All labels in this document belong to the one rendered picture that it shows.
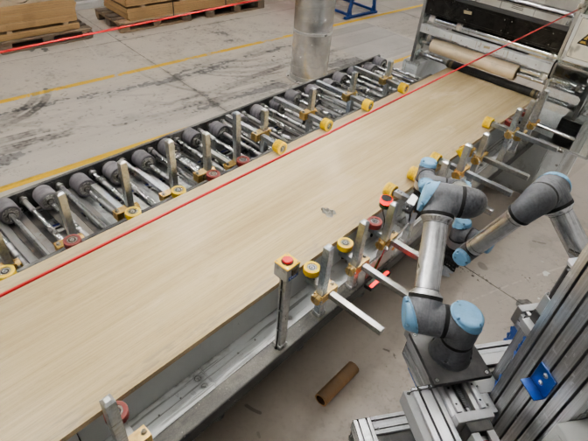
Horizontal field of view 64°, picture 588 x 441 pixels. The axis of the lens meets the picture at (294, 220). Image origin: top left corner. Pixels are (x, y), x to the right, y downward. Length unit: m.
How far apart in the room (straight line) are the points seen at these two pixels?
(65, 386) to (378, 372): 1.78
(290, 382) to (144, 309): 1.14
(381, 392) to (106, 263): 1.68
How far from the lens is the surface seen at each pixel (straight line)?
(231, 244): 2.28
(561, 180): 1.98
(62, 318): 2.11
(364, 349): 3.06
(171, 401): 2.12
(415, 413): 1.79
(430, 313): 1.65
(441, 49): 4.62
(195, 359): 2.12
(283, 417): 2.76
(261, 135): 3.01
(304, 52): 6.05
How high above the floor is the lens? 2.45
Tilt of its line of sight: 40 degrees down
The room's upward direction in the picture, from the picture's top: 5 degrees clockwise
